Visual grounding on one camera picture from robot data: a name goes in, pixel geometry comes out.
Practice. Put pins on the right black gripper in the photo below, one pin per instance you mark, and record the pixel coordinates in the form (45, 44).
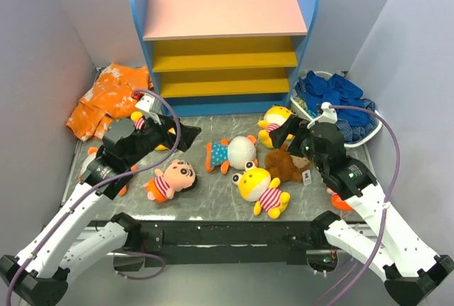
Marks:
(278, 135)

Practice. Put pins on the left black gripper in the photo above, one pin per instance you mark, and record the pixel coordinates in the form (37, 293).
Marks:
(164, 123)

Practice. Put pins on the yellow frog plush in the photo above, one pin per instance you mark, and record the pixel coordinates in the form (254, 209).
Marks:
(257, 185)
(148, 131)
(275, 117)

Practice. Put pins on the yellow frog plush front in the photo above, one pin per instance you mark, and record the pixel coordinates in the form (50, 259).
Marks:
(257, 185)

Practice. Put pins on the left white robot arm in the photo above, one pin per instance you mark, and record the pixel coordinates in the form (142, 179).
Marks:
(41, 273)

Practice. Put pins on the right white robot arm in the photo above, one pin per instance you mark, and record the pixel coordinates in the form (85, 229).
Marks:
(409, 269)

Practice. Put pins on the blue pink yellow toy shelf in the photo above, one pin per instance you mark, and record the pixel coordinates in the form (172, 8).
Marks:
(211, 57)

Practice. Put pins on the brown monkey plush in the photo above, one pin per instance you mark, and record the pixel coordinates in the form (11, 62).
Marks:
(288, 168)

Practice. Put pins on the white plush blue dotted dress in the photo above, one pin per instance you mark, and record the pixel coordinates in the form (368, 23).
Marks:
(231, 154)

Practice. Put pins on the boy doll striped shirt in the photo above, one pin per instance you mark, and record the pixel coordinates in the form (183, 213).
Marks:
(179, 176)

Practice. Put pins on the blue clothes pile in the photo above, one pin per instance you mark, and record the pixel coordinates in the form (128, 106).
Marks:
(313, 90)

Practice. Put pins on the orange white tie-dye cloth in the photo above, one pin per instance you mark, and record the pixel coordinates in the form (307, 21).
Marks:
(110, 98)

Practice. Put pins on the white plastic laundry basket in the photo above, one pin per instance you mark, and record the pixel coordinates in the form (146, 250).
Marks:
(369, 135)

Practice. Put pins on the boy doll right side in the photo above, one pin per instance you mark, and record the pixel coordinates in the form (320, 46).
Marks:
(337, 202)

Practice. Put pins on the plush purple dotted dress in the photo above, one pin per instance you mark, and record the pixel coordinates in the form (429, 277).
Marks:
(91, 155)

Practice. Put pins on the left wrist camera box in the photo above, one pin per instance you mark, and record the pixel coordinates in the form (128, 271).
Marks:
(149, 107)

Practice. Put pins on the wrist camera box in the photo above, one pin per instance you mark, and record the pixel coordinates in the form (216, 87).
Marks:
(328, 115)
(149, 107)

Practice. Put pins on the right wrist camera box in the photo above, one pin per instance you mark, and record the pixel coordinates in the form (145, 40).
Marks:
(328, 115)

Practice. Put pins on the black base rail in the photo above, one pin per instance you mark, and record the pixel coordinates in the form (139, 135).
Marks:
(203, 242)

